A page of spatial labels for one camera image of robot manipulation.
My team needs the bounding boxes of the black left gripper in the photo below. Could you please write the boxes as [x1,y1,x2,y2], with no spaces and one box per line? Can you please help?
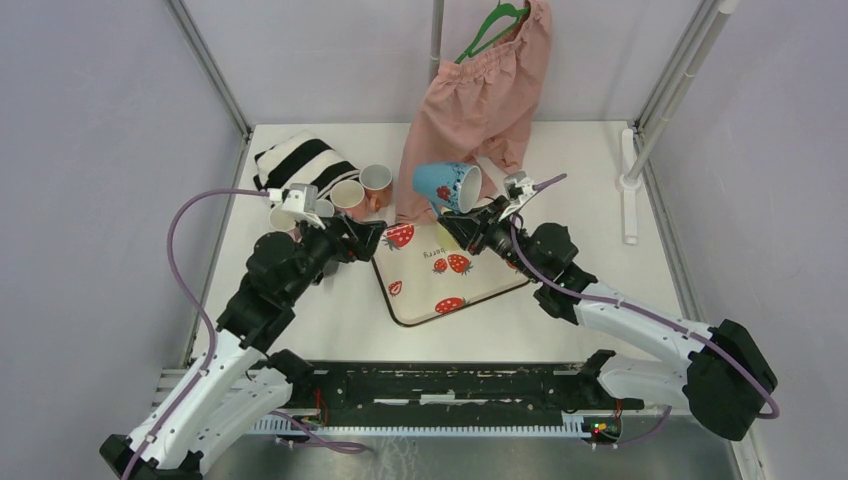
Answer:
[283,209,387,303]

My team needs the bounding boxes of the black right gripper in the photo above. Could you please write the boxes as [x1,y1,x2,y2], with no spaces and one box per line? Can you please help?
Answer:
[437,195,544,283]

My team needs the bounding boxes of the bright blue mug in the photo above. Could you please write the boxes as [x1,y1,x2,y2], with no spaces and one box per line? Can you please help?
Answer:
[413,162,483,216]

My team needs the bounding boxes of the plain pink tall mug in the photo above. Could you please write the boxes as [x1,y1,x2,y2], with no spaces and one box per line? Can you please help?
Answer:
[329,180,368,221]

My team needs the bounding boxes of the floral salmon mug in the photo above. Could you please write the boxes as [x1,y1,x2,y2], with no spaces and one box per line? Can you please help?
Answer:
[359,164,393,213]

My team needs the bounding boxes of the strawberry print tray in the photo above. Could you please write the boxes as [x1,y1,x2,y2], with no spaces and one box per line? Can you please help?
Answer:
[372,223,529,327]

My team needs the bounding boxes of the green faceted mug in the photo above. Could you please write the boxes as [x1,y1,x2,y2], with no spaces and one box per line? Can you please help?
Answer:
[436,221,458,252]

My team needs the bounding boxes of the black faceted mug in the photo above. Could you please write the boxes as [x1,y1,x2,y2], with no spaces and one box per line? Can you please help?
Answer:
[313,260,339,285]

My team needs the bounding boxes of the grey blue mug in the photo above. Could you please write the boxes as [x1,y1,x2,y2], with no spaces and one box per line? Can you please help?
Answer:
[315,199,336,218]

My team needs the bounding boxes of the pale pink faceted mug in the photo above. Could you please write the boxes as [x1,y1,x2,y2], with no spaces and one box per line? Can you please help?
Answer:
[269,205,301,242]

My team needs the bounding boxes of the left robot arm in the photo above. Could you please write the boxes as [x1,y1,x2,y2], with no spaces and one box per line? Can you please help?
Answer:
[100,214,387,479]

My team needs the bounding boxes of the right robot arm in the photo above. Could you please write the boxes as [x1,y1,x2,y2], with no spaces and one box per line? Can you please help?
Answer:
[438,197,780,441]

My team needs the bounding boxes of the black white striped towel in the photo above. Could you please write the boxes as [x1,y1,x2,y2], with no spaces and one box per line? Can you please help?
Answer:
[253,130,360,199]

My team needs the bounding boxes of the pink shorts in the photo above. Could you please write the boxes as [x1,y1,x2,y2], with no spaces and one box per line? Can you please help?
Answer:
[394,1,552,223]

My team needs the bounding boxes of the green clothes hanger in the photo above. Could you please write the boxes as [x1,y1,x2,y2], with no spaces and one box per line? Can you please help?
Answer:
[454,1,531,64]

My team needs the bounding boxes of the centre metal pole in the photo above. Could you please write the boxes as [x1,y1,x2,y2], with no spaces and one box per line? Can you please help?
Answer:
[428,0,445,79]

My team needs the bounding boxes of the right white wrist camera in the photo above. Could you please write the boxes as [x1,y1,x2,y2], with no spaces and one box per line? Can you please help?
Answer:
[499,171,547,220]

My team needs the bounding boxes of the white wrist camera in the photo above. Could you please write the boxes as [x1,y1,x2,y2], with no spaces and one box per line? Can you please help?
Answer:
[266,183,326,229]
[499,171,547,220]

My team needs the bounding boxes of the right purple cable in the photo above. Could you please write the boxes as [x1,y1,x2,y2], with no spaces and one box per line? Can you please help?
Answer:
[508,173,781,449]

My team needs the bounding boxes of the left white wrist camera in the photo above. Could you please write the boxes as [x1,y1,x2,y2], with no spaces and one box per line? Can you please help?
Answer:
[266,183,326,229]

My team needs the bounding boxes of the white cable duct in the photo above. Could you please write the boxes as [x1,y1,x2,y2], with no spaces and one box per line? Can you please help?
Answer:
[248,410,624,440]

